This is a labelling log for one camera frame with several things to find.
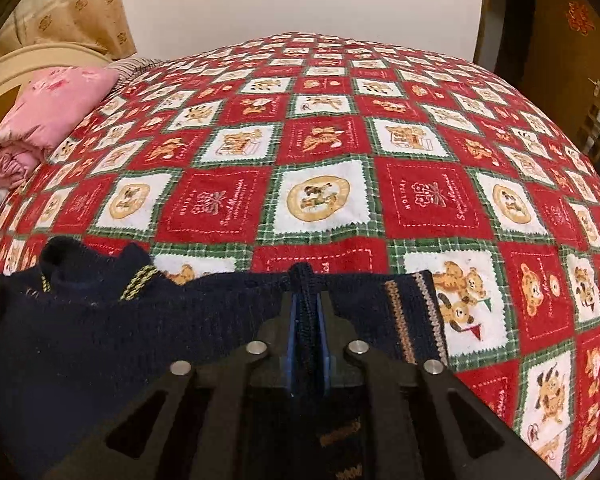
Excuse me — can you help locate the navy patterned knit sweater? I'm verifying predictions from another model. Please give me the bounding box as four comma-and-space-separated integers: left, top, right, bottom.
0, 236, 448, 479

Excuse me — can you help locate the red patchwork bear bedspread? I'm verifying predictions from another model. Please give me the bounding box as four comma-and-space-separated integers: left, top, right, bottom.
0, 32, 600, 479

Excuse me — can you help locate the wooden chair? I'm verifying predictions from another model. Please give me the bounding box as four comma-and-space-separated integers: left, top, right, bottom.
579, 101, 600, 164

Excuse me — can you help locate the pink folded blanket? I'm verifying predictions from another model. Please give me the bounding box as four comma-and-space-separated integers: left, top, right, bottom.
0, 67, 119, 190

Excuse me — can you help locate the striped pillow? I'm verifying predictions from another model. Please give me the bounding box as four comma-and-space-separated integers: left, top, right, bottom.
107, 56, 163, 92

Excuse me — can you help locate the brown wooden door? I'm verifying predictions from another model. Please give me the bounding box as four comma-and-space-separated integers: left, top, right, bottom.
519, 0, 600, 141

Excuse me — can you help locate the cream and wood headboard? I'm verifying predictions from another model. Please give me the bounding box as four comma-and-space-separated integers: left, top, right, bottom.
0, 42, 110, 122

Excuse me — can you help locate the red double happiness decoration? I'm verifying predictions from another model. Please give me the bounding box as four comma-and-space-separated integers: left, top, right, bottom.
566, 1, 595, 37

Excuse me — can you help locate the beige floral curtain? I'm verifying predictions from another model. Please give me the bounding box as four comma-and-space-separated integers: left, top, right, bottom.
0, 0, 136, 60

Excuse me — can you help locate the dark wooden door frame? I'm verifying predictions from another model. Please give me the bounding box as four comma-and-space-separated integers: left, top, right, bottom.
474, 0, 535, 84

